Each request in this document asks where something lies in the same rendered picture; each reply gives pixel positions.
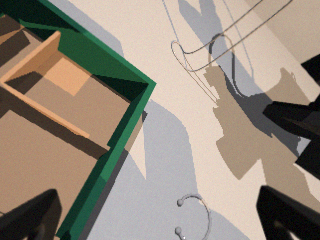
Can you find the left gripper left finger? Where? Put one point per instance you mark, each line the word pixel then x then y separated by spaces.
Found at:
pixel 38 218

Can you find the green jewelry box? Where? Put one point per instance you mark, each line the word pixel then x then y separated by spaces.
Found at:
pixel 96 98

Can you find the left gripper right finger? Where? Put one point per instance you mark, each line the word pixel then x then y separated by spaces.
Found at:
pixel 279 214

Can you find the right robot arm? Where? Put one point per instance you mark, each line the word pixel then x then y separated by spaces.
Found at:
pixel 313 106

